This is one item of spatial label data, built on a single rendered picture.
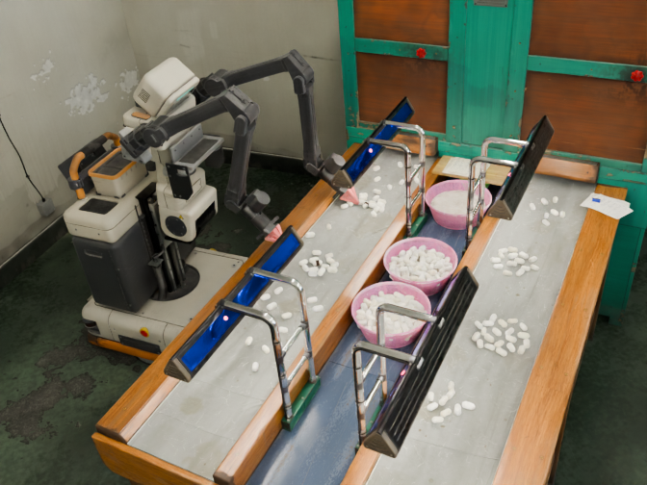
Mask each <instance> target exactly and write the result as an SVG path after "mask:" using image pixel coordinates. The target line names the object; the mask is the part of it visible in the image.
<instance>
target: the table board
mask: <svg viewBox="0 0 647 485"><path fill-rule="evenodd" d="M91 438H92V440H93V442H94V444H95V447H96V449H97V451H98V453H99V455H100V458H101V460H102V462H103V464H104V465H105V466H106V467H107V468H108V469H109V470H111V471H112V472H114V473H116V474H118V475H120V476H123V477H125V478H127V479H129V480H131V481H133V482H136V483H138V484H140V485H219V484H217V483H215V482H212V481H210V480H208V479H205V478H203V477H201V476H198V475H196V474H194V473H192V472H188V471H186V470H183V469H181V468H179V467H176V466H174V465H172V464H170V463H168V462H166V461H163V460H161V459H159V458H156V457H154V456H152V455H149V454H147V453H145V452H142V451H140V450H138V449H135V448H133V447H129V446H128V445H126V444H123V443H121V442H119V441H117V440H114V439H112V438H110V437H107V436H105V435H103V434H100V433H98V432H94V434H93V435H92V436H91Z"/></svg>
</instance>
